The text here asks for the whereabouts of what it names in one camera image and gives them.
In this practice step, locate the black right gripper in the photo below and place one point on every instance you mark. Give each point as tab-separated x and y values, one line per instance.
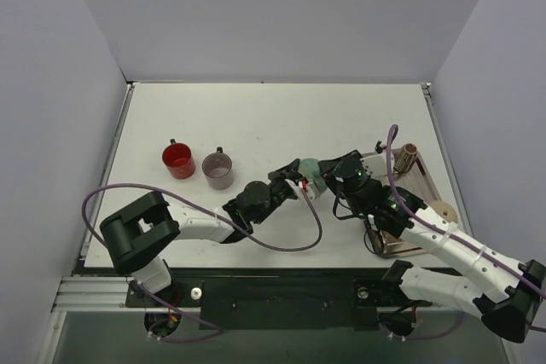
329	172

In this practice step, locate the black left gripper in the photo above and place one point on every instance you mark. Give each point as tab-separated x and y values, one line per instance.
282	182

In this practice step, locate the lilac mug black handle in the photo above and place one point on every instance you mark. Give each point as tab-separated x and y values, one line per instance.
218	169

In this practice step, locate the red mug black handle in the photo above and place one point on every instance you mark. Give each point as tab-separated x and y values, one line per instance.
178	160

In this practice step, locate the teal green mug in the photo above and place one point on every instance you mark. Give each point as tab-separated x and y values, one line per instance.
309	169

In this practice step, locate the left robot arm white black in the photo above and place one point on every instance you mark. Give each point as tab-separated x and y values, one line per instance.
136	235

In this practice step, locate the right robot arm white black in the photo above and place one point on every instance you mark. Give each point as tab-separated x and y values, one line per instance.
503	292

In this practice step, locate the brown ribbed mug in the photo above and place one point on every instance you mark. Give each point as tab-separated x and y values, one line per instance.
405	159

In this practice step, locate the beige wooden mug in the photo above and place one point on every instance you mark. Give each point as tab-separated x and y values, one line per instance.
445	210

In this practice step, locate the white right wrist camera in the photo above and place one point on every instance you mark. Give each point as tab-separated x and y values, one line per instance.
375	164

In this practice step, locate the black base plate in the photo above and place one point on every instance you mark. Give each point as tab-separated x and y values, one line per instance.
272	316

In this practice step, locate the aluminium frame rail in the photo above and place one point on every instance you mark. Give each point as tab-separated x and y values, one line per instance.
362	288

